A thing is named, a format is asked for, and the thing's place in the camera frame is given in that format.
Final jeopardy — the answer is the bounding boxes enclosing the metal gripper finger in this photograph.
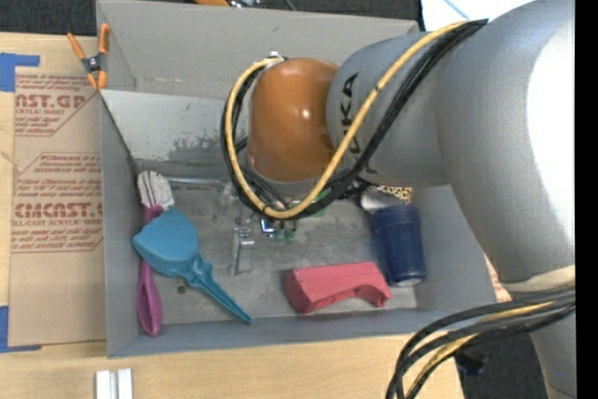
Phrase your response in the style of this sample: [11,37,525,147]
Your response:
[231,226,256,276]

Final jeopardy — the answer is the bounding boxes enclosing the blue plastic dustpan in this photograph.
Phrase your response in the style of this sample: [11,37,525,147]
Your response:
[131,206,254,325]

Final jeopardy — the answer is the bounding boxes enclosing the grey metal bin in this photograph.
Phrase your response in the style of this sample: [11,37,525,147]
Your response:
[95,0,499,359]

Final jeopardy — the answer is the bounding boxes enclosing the pink brush with white bristles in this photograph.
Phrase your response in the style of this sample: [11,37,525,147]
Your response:
[135,170,176,338]

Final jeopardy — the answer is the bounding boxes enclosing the leopard print sunglasses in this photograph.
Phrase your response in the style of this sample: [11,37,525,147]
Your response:
[359,183,415,214]

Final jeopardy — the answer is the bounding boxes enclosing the dark blue can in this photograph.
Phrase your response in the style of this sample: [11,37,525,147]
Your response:
[370,204,428,288]

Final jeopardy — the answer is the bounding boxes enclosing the brown cardboard board, red print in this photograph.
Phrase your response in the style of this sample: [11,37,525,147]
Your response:
[0,31,109,349]

